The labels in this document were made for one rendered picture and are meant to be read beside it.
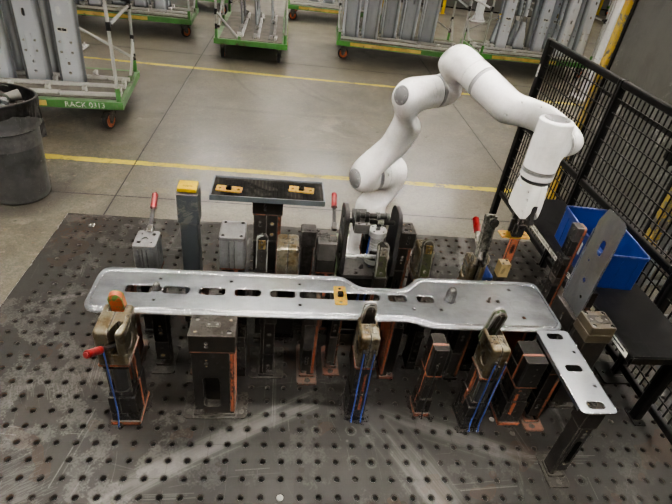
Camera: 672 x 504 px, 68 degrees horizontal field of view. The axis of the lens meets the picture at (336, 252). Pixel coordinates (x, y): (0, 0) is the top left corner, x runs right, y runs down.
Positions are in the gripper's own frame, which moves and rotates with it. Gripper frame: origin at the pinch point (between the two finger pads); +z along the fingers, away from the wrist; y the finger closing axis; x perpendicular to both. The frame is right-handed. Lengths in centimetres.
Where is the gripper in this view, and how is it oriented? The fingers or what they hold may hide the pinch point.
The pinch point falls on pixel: (516, 227)
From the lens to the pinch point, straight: 147.7
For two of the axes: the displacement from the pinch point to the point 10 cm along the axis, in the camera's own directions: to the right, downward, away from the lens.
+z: -1.1, 8.1, 5.8
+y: 0.8, 5.9, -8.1
